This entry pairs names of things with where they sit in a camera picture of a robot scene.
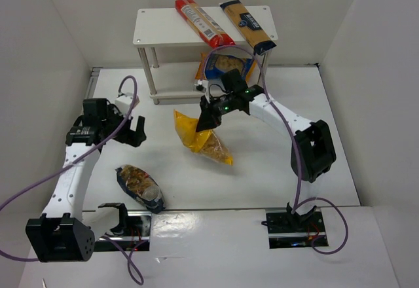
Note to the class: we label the blue yellow pasta bag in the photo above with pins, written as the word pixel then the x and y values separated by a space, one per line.
pixel 218 64

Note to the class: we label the red spaghetti package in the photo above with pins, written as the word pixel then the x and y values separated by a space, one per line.
pixel 203 24

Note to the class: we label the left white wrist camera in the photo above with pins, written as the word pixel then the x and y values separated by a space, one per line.
pixel 124 101

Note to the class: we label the white two-tier shelf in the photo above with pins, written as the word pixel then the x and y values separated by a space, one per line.
pixel 169 51

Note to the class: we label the tan and blue spaghetti package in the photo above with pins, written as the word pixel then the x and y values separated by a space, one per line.
pixel 248 26

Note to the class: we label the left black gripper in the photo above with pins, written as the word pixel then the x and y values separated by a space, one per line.
pixel 127 132

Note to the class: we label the yellow macaroni bag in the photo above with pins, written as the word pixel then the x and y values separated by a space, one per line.
pixel 206 143

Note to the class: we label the dark mixed pasta bag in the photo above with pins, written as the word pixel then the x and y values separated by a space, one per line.
pixel 140 186

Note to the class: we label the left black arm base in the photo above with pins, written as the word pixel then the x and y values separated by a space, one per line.
pixel 135 236

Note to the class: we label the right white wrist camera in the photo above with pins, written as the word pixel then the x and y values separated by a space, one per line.
pixel 201 85

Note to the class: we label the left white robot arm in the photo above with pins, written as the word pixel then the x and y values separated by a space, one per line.
pixel 62 233

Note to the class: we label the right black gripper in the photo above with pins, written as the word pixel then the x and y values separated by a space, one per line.
pixel 211 108

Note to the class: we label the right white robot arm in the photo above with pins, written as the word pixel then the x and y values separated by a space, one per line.
pixel 312 148

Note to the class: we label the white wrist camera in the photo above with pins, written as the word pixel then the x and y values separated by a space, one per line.
pixel 124 101
pixel 201 85

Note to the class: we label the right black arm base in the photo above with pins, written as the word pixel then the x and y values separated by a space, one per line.
pixel 282 235

